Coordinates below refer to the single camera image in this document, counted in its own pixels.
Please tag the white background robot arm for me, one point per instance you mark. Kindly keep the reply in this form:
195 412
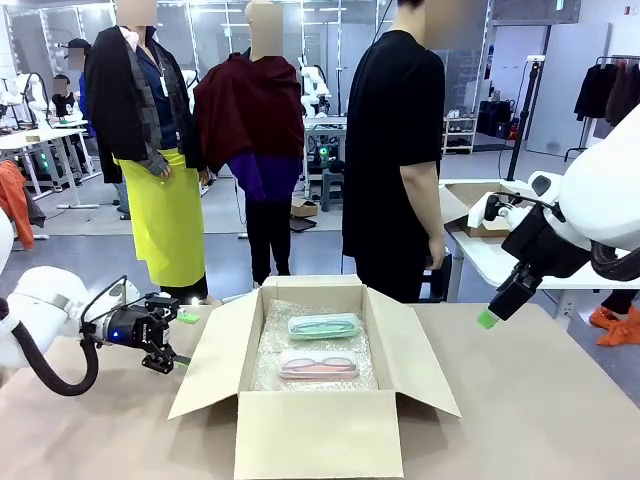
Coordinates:
315 85
27 95

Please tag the maroon shawl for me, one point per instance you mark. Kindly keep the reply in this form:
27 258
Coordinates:
250 105

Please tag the pink glasses case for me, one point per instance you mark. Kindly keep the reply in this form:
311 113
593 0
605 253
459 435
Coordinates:
317 365

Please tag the mannequin in navy shirt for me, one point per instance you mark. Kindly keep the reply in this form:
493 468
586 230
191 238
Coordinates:
150 95

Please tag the large open cardboard box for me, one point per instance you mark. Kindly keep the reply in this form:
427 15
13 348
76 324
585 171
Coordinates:
320 435

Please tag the grey stool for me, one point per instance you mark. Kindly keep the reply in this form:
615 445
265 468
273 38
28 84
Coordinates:
332 187

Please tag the yellow skirt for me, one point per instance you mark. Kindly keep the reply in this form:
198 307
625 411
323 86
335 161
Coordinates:
165 220

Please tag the black coat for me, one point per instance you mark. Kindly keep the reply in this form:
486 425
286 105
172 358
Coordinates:
112 100

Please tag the white side table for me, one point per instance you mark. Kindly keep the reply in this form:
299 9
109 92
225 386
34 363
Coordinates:
480 255

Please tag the black green-tipped left gripper finger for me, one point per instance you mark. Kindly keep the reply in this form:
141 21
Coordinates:
162 360
187 317

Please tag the black trousers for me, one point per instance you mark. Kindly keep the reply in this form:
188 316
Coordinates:
270 240

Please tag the white work table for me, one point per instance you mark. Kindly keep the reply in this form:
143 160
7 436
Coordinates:
45 142

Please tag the shallow open cardboard box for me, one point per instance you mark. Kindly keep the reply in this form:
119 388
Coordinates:
462 200

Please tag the person's right forearm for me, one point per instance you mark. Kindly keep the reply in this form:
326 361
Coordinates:
422 200

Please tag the orange jacket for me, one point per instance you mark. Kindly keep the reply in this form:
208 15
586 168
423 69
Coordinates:
17 200

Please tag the person in black t-shirt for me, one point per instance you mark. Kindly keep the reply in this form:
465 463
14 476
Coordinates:
395 150

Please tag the clear bubble wrap sheet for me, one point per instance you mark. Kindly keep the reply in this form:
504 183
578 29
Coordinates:
265 360

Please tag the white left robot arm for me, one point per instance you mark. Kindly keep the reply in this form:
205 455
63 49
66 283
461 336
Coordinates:
45 305

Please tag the orange cloth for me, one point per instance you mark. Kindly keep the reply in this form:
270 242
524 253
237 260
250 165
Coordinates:
617 325

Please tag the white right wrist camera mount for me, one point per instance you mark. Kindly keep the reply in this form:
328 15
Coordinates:
480 212

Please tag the black bags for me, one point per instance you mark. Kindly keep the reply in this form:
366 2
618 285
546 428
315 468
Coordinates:
495 117

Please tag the purple sweater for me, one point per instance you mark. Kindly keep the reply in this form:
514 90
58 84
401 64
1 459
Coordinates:
255 175

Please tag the black tripod stand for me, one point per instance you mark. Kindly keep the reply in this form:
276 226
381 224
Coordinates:
525 110

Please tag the grey robot workstation frame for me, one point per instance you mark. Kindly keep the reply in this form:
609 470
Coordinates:
325 140

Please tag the white shoe shelf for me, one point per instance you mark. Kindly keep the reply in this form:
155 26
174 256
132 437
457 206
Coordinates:
460 135

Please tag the mannequin with bare head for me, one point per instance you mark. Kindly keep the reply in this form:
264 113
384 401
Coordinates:
265 30

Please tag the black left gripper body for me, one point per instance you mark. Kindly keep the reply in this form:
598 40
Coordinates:
132 327

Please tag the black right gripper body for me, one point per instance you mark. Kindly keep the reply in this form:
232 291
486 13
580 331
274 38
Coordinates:
545 250

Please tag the clothes rack with dark garments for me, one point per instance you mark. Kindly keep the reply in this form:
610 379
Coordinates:
600 92

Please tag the mint green glasses case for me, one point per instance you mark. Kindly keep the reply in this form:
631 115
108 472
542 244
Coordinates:
322 327

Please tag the small cardboard box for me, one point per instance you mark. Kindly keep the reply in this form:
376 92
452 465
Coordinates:
305 207

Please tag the person's right hand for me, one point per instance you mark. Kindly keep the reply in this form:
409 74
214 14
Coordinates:
435 252

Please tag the seated person in dark top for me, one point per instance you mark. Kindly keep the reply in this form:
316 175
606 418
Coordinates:
62 100

